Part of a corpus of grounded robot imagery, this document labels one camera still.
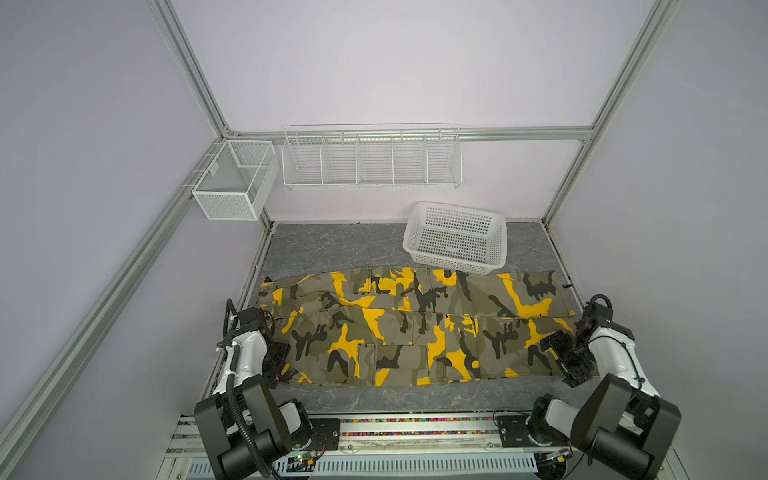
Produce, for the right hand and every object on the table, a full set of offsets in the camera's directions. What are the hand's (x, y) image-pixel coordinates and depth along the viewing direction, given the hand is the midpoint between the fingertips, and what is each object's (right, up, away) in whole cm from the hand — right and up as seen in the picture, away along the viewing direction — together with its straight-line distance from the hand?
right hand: (557, 364), depth 82 cm
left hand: (-77, -1, +1) cm, 77 cm away
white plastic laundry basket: (-21, +37, +33) cm, 54 cm away
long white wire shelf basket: (-53, +63, +16) cm, 84 cm away
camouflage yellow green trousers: (-40, +9, +9) cm, 42 cm away
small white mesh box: (-101, +54, +19) cm, 116 cm away
